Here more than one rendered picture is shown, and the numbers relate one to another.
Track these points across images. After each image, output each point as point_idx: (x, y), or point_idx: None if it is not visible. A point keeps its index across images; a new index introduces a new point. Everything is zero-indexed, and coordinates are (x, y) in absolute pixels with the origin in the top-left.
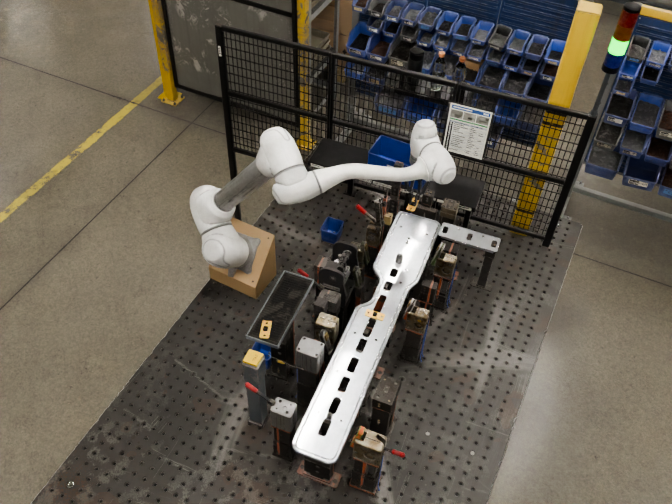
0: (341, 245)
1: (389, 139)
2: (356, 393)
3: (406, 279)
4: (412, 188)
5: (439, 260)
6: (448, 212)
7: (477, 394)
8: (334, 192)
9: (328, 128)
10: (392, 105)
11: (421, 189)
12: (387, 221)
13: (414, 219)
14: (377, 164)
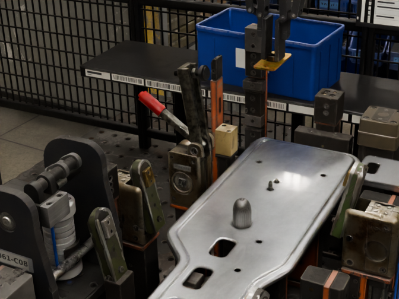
0: (62, 148)
1: (247, 14)
2: None
3: (256, 263)
4: (266, 5)
5: (353, 216)
6: (378, 131)
7: None
8: (152, 160)
9: (132, 17)
10: None
11: (291, 7)
12: (224, 145)
13: (294, 150)
14: (216, 52)
